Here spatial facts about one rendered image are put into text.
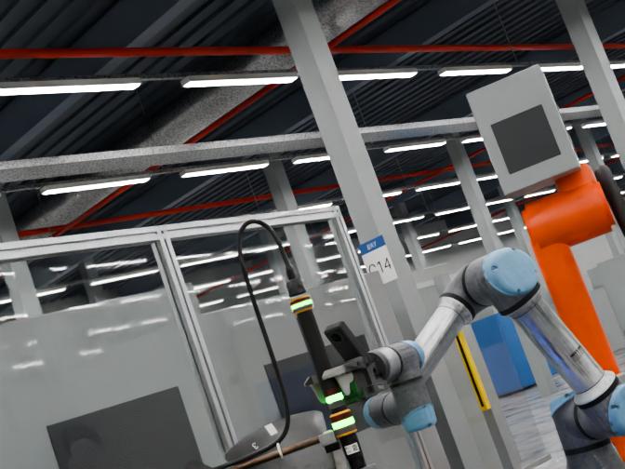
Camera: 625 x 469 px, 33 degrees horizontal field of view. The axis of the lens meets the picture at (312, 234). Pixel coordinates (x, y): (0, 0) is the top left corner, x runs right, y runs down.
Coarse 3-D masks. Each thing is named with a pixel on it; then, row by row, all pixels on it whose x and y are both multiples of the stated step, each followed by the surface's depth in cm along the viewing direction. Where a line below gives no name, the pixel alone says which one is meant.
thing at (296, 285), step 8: (288, 272) 211; (288, 280) 211; (296, 280) 210; (288, 288) 210; (296, 288) 210; (304, 288) 211; (344, 440) 206; (352, 440) 205; (344, 448) 206; (352, 448) 205; (360, 448) 206; (352, 456) 205; (360, 456) 205; (352, 464) 205; (360, 464) 205
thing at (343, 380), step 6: (342, 366) 207; (324, 372) 206; (330, 372) 205; (336, 372) 206; (342, 372) 207; (348, 372) 211; (324, 378) 204; (336, 378) 206; (342, 378) 207; (348, 378) 209; (342, 384) 206; (348, 384) 208; (342, 390) 206; (348, 390) 207
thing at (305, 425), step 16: (304, 416) 222; (320, 416) 222; (256, 432) 220; (288, 432) 219; (304, 432) 218; (320, 432) 218; (240, 448) 217; (320, 448) 214; (272, 464) 213; (288, 464) 212; (304, 464) 211; (320, 464) 210
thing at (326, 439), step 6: (330, 432) 206; (324, 438) 206; (330, 438) 206; (324, 444) 206; (330, 444) 205; (336, 444) 205; (330, 450) 205; (336, 450) 205; (336, 456) 205; (342, 456) 205; (342, 462) 205; (342, 468) 205; (348, 468) 206; (366, 468) 203; (372, 468) 204
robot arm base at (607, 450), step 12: (600, 444) 256; (576, 456) 257; (588, 456) 255; (600, 456) 255; (612, 456) 256; (576, 468) 256; (588, 468) 254; (600, 468) 254; (612, 468) 254; (624, 468) 255
